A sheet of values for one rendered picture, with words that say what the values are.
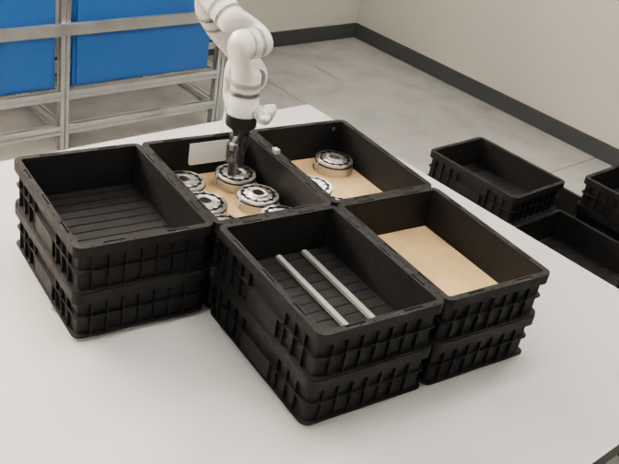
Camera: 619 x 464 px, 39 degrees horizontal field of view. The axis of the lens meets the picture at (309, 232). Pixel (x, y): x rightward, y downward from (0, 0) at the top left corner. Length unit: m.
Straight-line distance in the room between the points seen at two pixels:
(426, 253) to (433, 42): 3.81
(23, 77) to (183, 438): 2.48
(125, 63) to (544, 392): 2.69
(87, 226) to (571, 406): 1.11
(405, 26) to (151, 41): 2.28
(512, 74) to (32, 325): 4.00
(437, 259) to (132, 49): 2.36
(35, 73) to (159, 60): 0.61
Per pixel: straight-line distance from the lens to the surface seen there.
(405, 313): 1.65
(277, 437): 1.67
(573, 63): 5.18
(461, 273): 2.01
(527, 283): 1.87
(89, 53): 3.98
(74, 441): 1.64
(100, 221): 1.99
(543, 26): 5.27
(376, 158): 2.29
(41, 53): 3.88
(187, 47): 4.24
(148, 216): 2.02
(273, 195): 2.10
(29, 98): 3.92
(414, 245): 2.07
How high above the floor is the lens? 1.85
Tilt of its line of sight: 30 degrees down
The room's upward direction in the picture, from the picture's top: 10 degrees clockwise
